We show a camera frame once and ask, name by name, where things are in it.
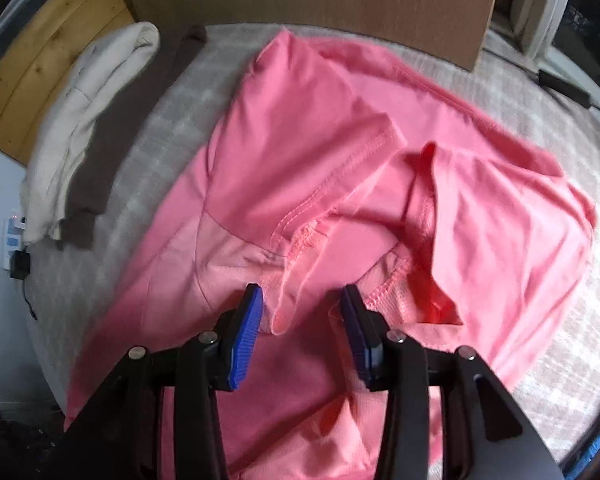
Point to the white power strip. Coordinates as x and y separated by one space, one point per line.
12 235

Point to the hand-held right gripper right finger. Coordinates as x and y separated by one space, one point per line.
354 335

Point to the black plug adapter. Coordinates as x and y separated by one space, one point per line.
20 266

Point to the black power brick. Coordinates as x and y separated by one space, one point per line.
565 87

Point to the cream folded garment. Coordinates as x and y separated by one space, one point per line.
85 120

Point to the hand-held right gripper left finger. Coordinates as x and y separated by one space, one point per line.
246 335

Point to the white door frame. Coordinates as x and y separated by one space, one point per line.
535 5

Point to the pink shirt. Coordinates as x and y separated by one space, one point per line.
330 170

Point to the shiny blue garment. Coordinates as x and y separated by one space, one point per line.
587 452

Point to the brown folded garment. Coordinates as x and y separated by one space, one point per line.
125 135

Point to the pine plank panel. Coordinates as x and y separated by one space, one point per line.
40 60

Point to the checked beige mat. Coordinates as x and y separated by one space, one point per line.
555 120

